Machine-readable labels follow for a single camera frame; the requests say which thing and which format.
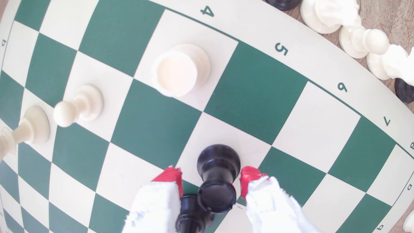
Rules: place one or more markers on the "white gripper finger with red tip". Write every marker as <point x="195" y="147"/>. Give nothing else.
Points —
<point x="271" y="210"/>
<point x="158" y="207"/>

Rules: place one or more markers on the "black chess rook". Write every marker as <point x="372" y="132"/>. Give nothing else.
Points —
<point x="218" y="168"/>

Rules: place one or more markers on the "tall black chess king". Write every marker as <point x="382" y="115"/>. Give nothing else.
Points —
<point x="190" y="216"/>

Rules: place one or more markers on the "green and cream chess mat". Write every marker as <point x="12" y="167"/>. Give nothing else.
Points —
<point x="258" y="93"/>

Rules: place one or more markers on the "white chess pawn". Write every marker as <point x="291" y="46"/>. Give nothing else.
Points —
<point x="364" y="40"/>
<point x="84" y="103"/>

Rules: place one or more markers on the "white chess rook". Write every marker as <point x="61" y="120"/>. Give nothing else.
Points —
<point x="176" y="74"/>

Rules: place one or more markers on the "white chess queen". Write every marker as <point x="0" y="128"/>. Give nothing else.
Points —
<point x="410" y="223"/>

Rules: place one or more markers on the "tall white chess bishop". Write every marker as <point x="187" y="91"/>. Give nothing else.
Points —
<point x="32" y="127"/>

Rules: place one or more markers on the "black chess piece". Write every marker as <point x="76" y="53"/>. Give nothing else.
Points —
<point x="283" y="3"/>
<point x="406" y="90"/>

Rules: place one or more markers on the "white chess piece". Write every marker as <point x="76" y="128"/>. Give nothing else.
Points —
<point x="391" y="63"/>

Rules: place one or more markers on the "white chess knight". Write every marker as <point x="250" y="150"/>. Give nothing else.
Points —
<point x="330" y="14"/>

